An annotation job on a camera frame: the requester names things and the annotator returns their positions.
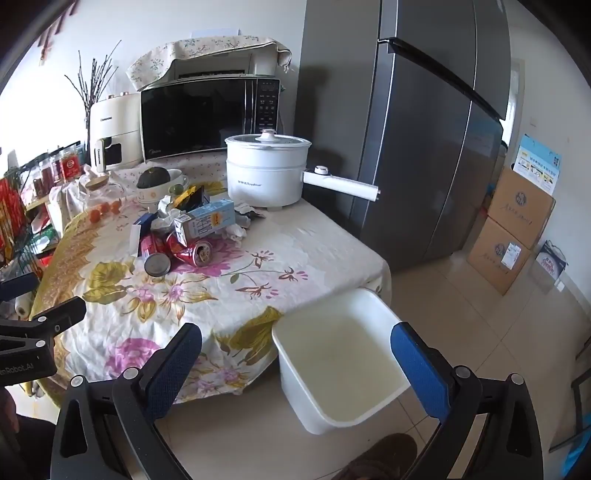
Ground white bowl green handle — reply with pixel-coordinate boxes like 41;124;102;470
137;169;190;201

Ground large floral tablecloth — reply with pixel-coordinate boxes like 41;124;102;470
30;182;393;409

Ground cream air fryer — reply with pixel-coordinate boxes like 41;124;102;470
89;92;144;175

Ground paper towel roll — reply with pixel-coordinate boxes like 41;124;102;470
11;295;34;322

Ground dark green squash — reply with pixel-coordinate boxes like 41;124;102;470
137;167;172;189

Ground red label jar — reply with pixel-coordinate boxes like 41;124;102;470
60;148;82;182

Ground silver wrapper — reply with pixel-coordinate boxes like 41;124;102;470
233;203;267;228

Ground dry bare branches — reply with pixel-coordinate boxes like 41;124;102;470
65;39;123;139

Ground cardboard box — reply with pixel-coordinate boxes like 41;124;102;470
466;216;539;296
487;166;556;247

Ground red packages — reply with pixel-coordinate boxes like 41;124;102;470
0;178;27;260

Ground red drink can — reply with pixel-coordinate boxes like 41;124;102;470
166;231;213;267
140;233;174;277

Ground white plastic bin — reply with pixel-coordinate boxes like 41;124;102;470
271;288;411;436

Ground small white blue carton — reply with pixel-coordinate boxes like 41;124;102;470
131;213;160;258

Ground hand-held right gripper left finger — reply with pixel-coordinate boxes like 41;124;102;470
50;322;204;480

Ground white countertop appliance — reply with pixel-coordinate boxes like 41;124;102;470
173;50;278;80

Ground grey refrigerator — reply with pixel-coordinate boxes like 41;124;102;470
295;0;511;273

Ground glass jar with oranges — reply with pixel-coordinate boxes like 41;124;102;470
83;173;126;217

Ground white electric pot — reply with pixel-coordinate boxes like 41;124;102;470
225;130;382;209

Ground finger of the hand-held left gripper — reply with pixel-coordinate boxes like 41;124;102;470
0;272;40;301
0;296;88;344

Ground floral cover cloth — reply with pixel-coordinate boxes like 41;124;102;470
127;38;293;92

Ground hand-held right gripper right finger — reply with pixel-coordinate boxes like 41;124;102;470
390;322;544;480

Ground black microwave oven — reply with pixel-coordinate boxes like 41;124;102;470
140;76;282;162

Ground blue white flat box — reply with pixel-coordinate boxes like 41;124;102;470
512;135;561;195

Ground blue white milk carton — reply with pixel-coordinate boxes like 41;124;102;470
174;199;236;246

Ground person's brown slipper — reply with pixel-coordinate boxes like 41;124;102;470
332;433;419;480

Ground white blue paper bag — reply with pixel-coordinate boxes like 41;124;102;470
536;240;568;283

